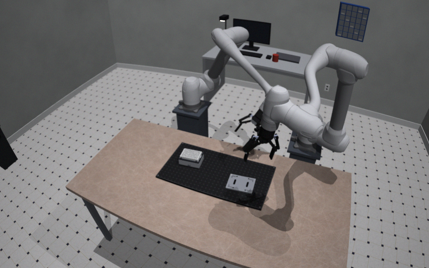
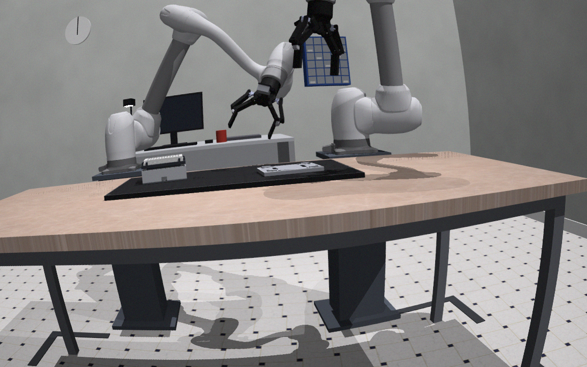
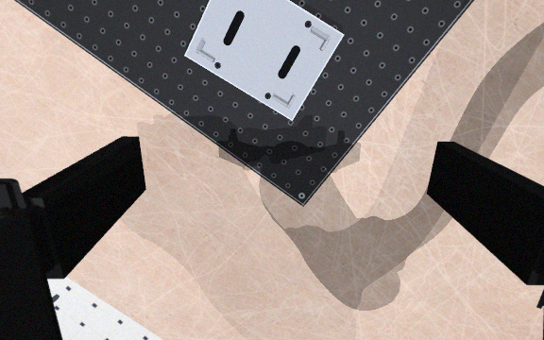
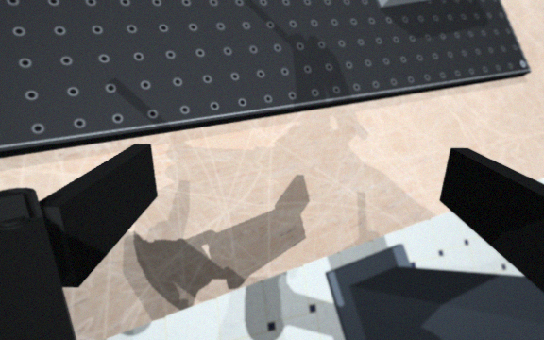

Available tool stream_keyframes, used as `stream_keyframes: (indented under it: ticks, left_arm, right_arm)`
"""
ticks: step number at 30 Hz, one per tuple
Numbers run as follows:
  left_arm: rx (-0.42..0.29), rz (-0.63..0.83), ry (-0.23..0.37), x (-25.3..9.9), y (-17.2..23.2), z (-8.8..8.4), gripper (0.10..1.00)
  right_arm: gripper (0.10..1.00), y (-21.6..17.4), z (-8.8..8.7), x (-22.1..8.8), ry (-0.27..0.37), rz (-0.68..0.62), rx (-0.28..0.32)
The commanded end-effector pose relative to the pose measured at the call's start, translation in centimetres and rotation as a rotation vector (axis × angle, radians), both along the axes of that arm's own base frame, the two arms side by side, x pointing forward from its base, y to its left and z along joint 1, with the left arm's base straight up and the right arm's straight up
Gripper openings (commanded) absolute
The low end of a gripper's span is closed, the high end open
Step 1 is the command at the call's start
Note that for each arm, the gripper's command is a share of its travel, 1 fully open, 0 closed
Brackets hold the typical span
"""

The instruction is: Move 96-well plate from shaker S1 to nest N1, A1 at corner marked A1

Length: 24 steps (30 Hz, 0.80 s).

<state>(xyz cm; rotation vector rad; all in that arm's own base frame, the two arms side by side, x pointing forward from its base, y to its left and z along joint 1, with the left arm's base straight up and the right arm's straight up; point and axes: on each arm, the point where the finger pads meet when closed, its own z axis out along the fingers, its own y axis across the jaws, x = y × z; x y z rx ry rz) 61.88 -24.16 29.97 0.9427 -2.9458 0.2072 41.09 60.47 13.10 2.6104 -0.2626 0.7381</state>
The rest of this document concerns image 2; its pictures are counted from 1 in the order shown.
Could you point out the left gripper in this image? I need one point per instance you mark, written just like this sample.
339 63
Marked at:
319 14

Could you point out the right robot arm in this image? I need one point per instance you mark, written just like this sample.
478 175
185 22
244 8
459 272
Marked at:
126 134

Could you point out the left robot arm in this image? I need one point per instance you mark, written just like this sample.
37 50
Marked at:
392 111

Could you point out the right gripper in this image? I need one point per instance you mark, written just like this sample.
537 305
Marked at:
261 100

